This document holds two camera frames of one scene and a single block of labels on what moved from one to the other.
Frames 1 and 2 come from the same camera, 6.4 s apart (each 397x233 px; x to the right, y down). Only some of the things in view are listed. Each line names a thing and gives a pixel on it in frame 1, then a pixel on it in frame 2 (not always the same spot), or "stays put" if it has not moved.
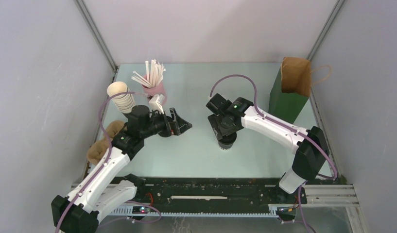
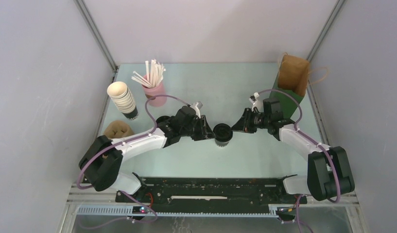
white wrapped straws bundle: (152, 79) stays put
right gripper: (215, 121) → (244, 124)
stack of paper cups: (124, 102) stays put
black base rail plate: (179, 192) stays put
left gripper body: (158, 123) → (197, 126)
